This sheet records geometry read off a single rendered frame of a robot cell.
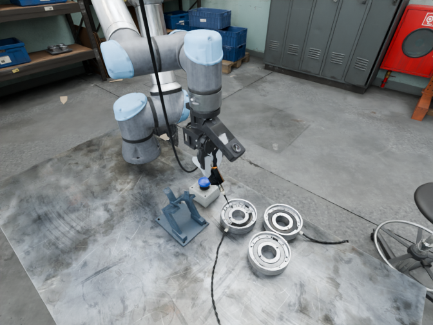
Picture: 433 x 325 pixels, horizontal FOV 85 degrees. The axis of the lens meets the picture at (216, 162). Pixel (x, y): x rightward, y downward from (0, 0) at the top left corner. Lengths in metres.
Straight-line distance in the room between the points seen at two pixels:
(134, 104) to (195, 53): 0.41
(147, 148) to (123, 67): 0.43
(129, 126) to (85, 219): 0.33
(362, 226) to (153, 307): 1.59
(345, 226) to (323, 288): 1.25
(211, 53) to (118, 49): 0.19
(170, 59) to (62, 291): 0.59
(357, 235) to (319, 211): 0.27
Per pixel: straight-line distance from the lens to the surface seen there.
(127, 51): 0.56
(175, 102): 0.88
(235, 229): 0.67
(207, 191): 0.74
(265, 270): 0.62
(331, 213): 1.94
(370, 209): 2.10
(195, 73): 0.50
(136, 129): 0.88
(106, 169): 0.97
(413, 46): 3.96
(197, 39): 0.49
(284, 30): 4.07
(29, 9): 3.73
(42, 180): 1.04
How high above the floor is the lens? 1.39
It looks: 40 degrees down
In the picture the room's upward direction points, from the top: straight up
